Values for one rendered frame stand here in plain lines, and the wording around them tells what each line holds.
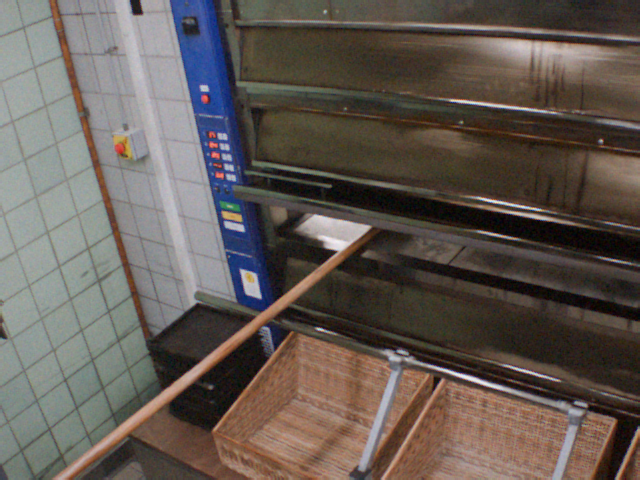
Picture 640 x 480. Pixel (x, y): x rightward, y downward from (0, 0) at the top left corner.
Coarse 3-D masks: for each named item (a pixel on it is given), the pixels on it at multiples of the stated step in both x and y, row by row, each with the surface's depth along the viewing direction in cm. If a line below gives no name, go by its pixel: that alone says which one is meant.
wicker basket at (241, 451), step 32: (288, 352) 272; (352, 352) 260; (256, 384) 262; (288, 384) 276; (320, 384) 272; (352, 384) 263; (384, 384) 255; (224, 416) 252; (256, 416) 265; (288, 416) 272; (320, 416) 270; (352, 416) 266; (416, 416) 240; (224, 448) 251; (256, 448) 260; (288, 448) 258; (320, 448) 256; (352, 448) 253; (384, 448) 228
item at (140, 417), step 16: (336, 256) 239; (320, 272) 233; (304, 288) 228; (288, 304) 223; (256, 320) 215; (240, 336) 210; (224, 352) 206; (192, 368) 201; (208, 368) 202; (176, 384) 195; (160, 400) 191; (144, 416) 187; (112, 432) 182; (128, 432) 184; (96, 448) 178; (80, 464) 174
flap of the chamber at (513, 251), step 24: (240, 192) 240; (288, 192) 237; (312, 192) 236; (336, 192) 235; (360, 192) 234; (336, 216) 219; (360, 216) 214; (432, 216) 211; (456, 216) 210; (480, 216) 210; (504, 216) 209; (456, 240) 198; (480, 240) 194; (552, 240) 191; (576, 240) 190; (600, 240) 189; (624, 240) 189; (552, 264) 183; (576, 264) 179
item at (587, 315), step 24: (288, 240) 259; (312, 240) 256; (336, 240) 254; (360, 264) 244; (384, 264) 238; (408, 264) 234; (432, 264) 232; (456, 288) 225; (480, 288) 220; (504, 288) 216; (528, 288) 214; (552, 312) 208; (576, 312) 203; (600, 312) 199; (624, 312) 197
